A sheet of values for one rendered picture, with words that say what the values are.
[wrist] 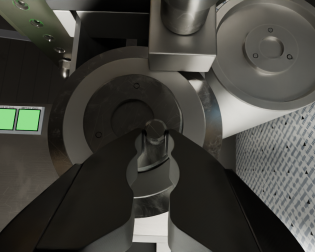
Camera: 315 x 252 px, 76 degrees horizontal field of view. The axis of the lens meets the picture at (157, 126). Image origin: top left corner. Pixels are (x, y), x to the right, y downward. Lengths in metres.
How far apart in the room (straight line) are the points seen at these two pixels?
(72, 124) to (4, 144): 0.45
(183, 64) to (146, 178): 0.09
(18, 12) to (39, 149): 0.29
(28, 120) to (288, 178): 0.54
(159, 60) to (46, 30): 0.36
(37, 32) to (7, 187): 0.36
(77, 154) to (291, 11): 0.23
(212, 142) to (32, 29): 0.42
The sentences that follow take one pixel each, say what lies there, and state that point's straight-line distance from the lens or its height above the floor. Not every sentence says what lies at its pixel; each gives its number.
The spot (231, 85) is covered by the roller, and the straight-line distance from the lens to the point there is 0.19.
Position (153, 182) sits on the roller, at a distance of 0.16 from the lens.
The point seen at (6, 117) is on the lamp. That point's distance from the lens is 0.62.
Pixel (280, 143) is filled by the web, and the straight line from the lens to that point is 0.30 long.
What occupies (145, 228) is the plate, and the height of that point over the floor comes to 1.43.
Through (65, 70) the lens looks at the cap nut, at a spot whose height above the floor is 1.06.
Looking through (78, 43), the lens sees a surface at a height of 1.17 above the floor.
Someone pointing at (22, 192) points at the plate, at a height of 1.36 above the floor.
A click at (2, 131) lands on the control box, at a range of 0.62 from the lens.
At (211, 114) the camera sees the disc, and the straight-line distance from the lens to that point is 0.18.
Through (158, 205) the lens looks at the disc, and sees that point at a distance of 0.17.
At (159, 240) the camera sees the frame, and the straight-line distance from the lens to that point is 0.53.
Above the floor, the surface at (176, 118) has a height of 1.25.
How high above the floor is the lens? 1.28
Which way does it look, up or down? 11 degrees down
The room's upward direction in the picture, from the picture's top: 178 degrees counter-clockwise
